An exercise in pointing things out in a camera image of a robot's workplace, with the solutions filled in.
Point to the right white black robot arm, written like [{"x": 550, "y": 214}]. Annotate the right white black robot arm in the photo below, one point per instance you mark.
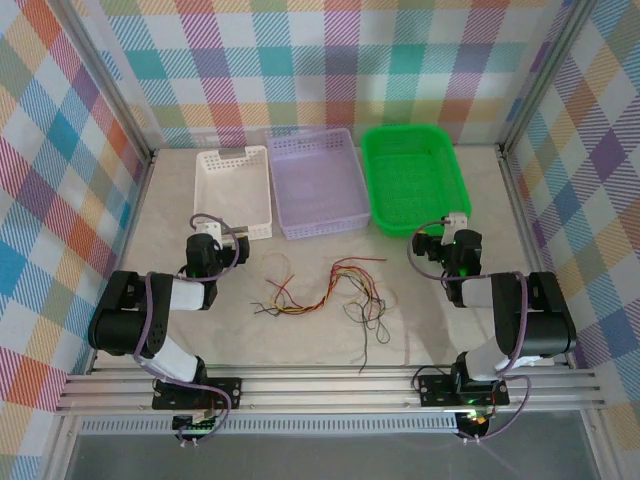
[{"x": 477, "y": 294}]

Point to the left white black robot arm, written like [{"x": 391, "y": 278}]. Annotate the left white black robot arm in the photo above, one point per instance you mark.
[{"x": 187, "y": 295}]

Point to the white plastic basket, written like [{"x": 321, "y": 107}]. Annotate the white plastic basket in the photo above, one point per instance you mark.
[{"x": 232, "y": 195}]

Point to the green plastic basket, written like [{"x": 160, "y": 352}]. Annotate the green plastic basket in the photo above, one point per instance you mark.
[{"x": 415, "y": 175}]

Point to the purple plastic basket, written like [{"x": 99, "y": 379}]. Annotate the purple plastic basket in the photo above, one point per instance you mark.
[{"x": 317, "y": 190}]

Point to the small green circuit board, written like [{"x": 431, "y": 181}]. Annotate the small green circuit board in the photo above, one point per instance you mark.
[
  {"x": 472, "y": 420},
  {"x": 195, "y": 427}
]

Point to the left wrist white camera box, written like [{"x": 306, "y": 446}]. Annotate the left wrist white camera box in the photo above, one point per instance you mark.
[{"x": 212, "y": 231}]

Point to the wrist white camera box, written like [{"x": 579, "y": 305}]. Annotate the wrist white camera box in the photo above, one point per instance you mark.
[
  {"x": 212, "y": 231},
  {"x": 456, "y": 220}
]

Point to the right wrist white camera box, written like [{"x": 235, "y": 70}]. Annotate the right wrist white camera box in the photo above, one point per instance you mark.
[{"x": 456, "y": 220}]

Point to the aluminium side rail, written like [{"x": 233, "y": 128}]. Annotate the aluminium side rail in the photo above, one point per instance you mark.
[
  {"x": 123, "y": 260},
  {"x": 522, "y": 220}
]

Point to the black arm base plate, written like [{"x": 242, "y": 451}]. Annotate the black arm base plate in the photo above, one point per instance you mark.
[
  {"x": 220, "y": 387},
  {"x": 435, "y": 390}
]

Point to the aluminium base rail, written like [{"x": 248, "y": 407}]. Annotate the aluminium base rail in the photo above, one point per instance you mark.
[{"x": 325, "y": 387}]

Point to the aluminium frame post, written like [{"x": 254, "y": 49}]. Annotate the aluminium frame post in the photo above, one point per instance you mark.
[
  {"x": 547, "y": 75},
  {"x": 107, "y": 75}
]

